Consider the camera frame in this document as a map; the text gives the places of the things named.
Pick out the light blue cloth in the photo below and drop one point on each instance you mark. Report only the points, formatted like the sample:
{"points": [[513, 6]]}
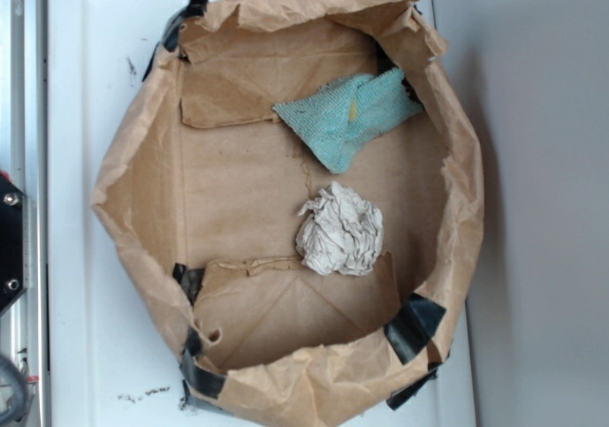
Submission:
{"points": [[341, 117]]}

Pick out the brown paper bag tray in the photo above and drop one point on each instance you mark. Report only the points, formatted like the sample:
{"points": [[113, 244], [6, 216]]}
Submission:
{"points": [[202, 185]]}

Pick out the crumpled white paper ball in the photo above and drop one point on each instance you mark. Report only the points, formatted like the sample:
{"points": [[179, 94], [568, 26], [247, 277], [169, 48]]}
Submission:
{"points": [[341, 232]]}

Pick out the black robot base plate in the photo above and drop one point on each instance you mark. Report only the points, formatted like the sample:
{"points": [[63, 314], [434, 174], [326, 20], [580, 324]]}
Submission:
{"points": [[14, 232]]}

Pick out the silver aluminium frame rail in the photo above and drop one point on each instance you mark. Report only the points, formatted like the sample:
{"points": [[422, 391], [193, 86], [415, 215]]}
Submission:
{"points": [[24, 79]]}

